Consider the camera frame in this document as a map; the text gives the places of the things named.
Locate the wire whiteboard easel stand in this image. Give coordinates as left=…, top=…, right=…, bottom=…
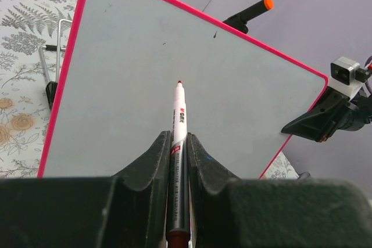
left=38, top=19, right=73, bottom=111

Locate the red whiteboard marker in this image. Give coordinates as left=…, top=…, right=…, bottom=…
left=166, top=81, right=190, bottom=247

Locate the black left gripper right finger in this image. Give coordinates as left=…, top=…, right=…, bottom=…
left=187, top=134, right=371, bottom=247

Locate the pink framed whiteboard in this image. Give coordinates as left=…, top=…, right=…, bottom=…
left=38, top=0, right=328, bottom=179

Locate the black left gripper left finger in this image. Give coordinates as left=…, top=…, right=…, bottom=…
left=1, top=131, right=170, bottom=247

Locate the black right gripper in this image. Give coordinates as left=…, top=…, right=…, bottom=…
left=281, top=87, right=371, bottom=142

